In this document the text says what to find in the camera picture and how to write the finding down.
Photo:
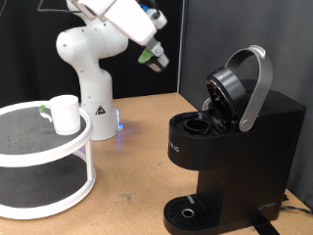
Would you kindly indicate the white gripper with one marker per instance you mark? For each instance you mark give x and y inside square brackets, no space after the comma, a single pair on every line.
[130,19]

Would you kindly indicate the coffee pod green tape lid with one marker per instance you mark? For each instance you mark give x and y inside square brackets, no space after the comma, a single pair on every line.
[155,62]

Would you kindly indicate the black Keurig coffee machine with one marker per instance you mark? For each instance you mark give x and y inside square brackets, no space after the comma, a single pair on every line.
[247,156]

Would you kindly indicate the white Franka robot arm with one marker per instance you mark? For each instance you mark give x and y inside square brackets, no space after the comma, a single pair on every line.
[94,81]

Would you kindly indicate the grey partition panel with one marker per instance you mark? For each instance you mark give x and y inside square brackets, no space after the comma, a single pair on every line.
[228,26]

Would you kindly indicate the black backdrop curtain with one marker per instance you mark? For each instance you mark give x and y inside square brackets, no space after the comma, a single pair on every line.
[26,65]

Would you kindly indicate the white two-tier turntable shelf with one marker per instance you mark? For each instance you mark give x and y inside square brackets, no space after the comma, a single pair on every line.
[42,143]

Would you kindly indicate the black tape strip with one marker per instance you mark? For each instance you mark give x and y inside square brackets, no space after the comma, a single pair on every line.
[264,226]

